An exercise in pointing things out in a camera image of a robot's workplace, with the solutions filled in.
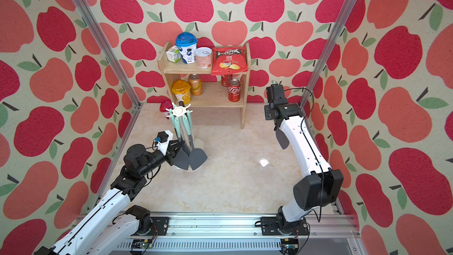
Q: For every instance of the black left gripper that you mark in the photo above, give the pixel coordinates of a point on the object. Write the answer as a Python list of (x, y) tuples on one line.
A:
[(170, 153)]

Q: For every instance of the grey turner green handle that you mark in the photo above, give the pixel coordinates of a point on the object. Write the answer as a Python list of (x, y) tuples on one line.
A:
[(282, 139)]

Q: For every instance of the cream spoon green handle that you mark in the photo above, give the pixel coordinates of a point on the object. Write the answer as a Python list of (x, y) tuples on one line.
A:
[(198, 144)]

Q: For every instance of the grey slotted spatula green handle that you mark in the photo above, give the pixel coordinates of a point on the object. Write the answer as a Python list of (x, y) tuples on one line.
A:
[(197, 156)]

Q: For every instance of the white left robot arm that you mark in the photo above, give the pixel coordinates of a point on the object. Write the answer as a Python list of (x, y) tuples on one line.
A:
[(97, 234)]

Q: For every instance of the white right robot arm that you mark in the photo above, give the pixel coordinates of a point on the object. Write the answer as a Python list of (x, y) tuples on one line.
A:
[(320, 184)]

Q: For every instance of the white utensil rack stand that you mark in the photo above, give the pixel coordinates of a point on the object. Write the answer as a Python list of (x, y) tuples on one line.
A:
[(179, 111)]

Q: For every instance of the red lid small cup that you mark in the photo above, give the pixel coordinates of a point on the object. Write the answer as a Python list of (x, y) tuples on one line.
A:
[(165, 107)]

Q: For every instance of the yellow mango cup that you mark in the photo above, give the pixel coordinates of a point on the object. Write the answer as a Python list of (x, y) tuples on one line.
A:
[(182, 91)]

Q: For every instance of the orange soda can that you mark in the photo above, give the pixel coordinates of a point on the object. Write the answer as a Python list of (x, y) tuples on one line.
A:
[(196, 84)]

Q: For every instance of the wooden two-tier shelf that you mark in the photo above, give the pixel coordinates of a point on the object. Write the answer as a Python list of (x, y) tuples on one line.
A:
[(214, 93)]

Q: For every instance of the red cola can front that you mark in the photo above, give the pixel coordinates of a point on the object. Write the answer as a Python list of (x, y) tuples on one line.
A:
[(234, 90)]

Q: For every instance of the red cola can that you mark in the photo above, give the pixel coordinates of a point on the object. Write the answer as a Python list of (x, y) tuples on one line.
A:
[(225, 79), (234, 90)]

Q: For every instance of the red cola can back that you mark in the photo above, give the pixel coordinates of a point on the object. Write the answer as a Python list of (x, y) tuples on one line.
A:
[(225, 79)]

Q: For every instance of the small white green carton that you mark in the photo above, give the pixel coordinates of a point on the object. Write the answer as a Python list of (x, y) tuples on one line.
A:
[(173, 54)]

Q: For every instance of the pink tin can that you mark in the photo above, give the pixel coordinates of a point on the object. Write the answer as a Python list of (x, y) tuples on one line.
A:
[(204, 57)]

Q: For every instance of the red chips bag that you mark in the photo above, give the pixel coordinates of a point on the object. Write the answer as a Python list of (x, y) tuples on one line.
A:
[(229, 60)]

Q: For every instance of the blue lid yogurt cup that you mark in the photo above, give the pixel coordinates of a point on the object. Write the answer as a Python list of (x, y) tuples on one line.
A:
[(187, 45)]

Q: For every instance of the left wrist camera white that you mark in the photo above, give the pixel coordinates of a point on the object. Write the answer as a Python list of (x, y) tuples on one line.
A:
[(162, 141)]

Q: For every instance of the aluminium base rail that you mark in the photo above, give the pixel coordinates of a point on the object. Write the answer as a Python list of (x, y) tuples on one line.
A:
[(234, 234)]

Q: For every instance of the aluminium frame post left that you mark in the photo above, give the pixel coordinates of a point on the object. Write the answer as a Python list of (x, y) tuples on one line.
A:
[(100, 37)]

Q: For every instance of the aluminium frame post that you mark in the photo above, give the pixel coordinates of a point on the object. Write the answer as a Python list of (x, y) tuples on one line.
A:
[(334, 34), (100, 37)]

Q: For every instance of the aluminium frame post right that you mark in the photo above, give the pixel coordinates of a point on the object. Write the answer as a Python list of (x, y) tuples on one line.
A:
[(334, 34)]

